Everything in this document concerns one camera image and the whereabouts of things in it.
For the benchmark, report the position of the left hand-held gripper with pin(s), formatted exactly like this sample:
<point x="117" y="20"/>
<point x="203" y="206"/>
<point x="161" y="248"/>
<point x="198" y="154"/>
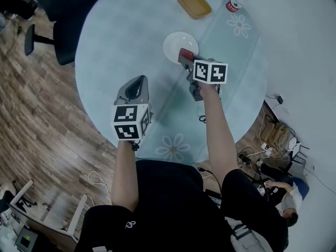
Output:
<point x="126" y="122"/>

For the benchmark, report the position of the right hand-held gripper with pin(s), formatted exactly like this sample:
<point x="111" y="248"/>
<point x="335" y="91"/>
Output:
<point x="210" y="71"/>

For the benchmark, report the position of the white round plate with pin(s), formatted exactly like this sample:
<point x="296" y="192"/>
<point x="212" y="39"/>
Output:
<point x="176" y="44"/>

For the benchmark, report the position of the person's left forearm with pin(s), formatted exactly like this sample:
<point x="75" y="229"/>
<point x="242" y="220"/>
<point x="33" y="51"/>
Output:
<point x="125" y="177"/>

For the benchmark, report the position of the person's right forearm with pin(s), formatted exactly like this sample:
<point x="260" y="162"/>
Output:
<point x="216" y="140"/>

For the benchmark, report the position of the yellow rectangular tray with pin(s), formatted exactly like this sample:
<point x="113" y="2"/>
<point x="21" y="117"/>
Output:
<point x="195" y="4"/>

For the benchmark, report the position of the light blue flowered tablecloth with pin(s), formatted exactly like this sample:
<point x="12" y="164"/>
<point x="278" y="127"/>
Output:
<point x="118" y="48"/>

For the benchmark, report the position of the clear bottle red cap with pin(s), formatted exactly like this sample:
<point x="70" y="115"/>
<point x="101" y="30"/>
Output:
<point x="236" y="2"/>

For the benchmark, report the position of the person's black clothing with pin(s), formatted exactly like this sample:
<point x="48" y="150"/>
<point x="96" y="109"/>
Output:
<point x="168" y="214"/>

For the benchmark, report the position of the white power strip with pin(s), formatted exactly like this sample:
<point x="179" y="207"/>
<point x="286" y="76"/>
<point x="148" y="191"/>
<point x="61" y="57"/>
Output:
<point x="267" y="149"/>

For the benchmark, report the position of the black office chair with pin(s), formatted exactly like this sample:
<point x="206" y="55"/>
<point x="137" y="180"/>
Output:
<point x="65" y="22"/>

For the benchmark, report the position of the white router black antennas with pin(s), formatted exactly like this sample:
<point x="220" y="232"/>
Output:
<point x="295" y="147"/>

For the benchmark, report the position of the grey box yellow label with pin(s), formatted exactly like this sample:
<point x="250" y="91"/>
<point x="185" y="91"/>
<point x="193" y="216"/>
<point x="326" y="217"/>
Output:
<point x="26" y="239"/>

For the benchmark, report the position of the grey white pack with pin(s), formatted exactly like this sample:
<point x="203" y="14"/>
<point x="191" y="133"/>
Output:
<point x="242" y="232"/>

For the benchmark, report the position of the black wall plug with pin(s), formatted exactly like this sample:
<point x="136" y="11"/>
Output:
<point x="279" y="99"/>

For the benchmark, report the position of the white frame table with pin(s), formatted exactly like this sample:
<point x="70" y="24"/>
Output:
<point x="76" y="219"/>

